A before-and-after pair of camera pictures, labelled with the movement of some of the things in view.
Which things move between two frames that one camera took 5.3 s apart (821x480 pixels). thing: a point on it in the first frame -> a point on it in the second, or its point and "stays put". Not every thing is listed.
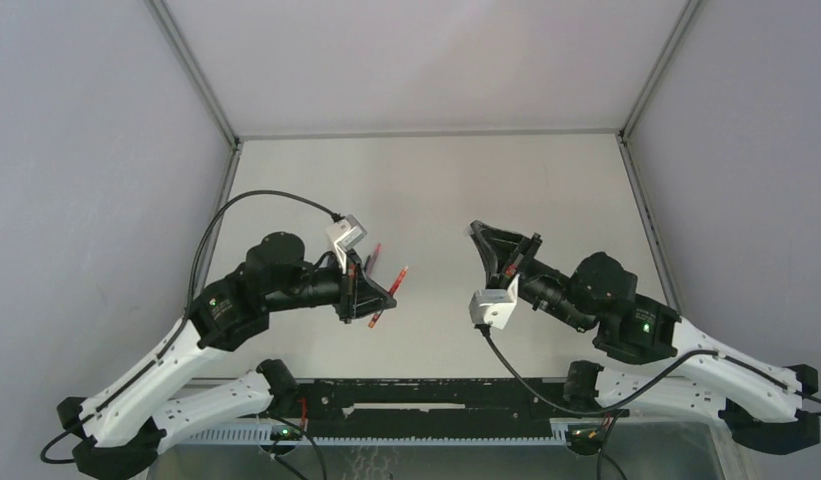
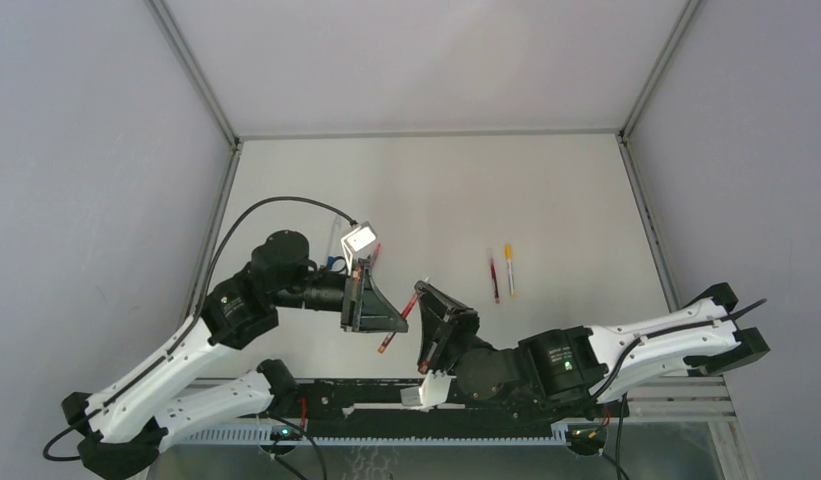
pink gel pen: x=374 y=257 stays put
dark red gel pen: x=379 y=313 -> x=405 y=314
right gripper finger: x=500 y=250 -> x=437 y=307
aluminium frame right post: x=623 y=132 stays put
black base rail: x=503 y=409 stays put
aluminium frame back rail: x=425 y=133 stays put
